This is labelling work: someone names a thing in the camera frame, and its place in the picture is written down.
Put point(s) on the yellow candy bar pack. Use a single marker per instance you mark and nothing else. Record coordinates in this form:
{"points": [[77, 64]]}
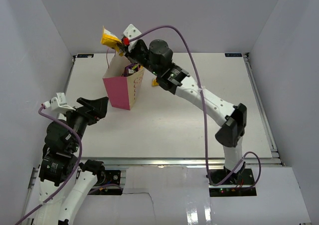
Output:
{"points": [[154, 82]]}

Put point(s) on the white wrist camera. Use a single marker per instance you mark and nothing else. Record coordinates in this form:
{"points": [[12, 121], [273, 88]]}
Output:
{"points": [[58, 104], [130, 33]]}

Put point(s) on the purple snack chip bag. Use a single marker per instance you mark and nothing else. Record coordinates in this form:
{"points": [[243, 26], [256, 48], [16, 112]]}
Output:
{"points": [[131, 69]]}

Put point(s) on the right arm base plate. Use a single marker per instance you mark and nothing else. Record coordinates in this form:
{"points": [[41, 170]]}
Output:
{"points": [[235, 189]]}

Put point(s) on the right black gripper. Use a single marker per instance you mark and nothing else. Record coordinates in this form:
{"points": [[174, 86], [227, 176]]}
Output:
{"points": [[131, 52]]}

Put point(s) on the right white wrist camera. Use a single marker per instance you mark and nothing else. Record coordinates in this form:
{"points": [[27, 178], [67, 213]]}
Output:
{"points": [[130, 33]]}

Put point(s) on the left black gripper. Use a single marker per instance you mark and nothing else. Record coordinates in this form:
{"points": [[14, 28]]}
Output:
{"points": [[100, 106]]}

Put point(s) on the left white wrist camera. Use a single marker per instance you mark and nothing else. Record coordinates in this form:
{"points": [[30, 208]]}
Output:
{"points": [[58, 104]]}

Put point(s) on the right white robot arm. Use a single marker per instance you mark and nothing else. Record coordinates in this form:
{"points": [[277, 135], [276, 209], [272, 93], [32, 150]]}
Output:
{"points": [[231, 119]]}

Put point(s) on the yellow M&M's pack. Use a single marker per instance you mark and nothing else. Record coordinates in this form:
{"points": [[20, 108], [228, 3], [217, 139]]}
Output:
{"points": [[111, 41]]}

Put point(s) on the pink beige paper bag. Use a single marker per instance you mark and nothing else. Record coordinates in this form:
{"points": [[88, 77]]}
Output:
{"points": [[122, 91]]}

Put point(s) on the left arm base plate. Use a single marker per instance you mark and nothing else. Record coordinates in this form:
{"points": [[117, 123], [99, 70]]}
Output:
{"points": [[109, 177]]}

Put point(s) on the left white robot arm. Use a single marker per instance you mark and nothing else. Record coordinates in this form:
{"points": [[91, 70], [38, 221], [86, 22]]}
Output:
{"points": [[64, 181]]}

